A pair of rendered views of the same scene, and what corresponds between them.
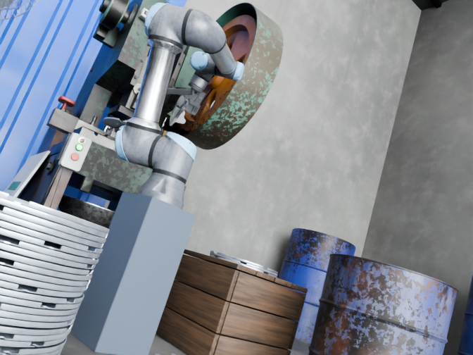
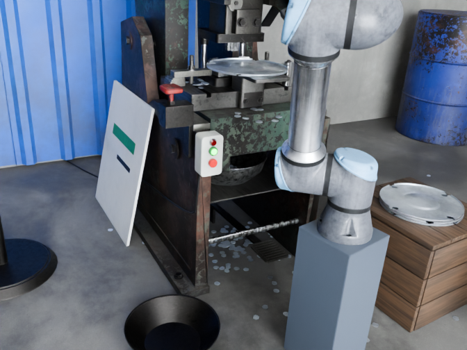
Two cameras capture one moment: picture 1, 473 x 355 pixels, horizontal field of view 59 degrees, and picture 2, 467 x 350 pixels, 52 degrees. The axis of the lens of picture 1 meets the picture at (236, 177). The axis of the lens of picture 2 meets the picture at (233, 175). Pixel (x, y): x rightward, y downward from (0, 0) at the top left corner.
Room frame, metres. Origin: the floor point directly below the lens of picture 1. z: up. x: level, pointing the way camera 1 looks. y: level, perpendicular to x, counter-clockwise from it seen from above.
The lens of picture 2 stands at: (0.19, 0.49, 1.12)
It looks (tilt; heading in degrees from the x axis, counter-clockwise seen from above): 24 degrees down; 2
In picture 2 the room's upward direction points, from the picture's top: 3 degrees clockwise
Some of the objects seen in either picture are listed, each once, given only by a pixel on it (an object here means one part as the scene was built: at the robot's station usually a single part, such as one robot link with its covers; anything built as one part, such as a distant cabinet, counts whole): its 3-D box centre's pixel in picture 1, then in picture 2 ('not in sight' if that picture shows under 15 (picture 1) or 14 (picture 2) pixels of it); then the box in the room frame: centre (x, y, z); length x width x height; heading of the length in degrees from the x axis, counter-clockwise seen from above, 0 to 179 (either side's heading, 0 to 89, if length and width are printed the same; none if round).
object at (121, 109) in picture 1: (130, 121); (231, 38); (1.99, 0.59, 0.86); 0.20 x 0.16 x 0.05; 122
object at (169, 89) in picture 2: (63, 108); (171, 98); (1.62, 0.75, 0.72); 0.07 x 0.06 x 0.08; 32
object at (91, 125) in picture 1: (89, 125); (189, 69); (1.90, 0.73, 0.76); 0.17 x 0.06 x 0.10; 122
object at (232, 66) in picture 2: (134, 132); (247, 67); (1.88, 0.52, 0.78); 0.29 x 0.29 x 0.01
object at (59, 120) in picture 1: (58, 133); (176, 129); (1.63, 0.73, 0.62); 0.10 x 0.06 x 0.20; 122
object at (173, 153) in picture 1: (174, 156); (350, 176); (1.35, 0.22, 0.62); 0.13 x 0.12 x 0.14; 80
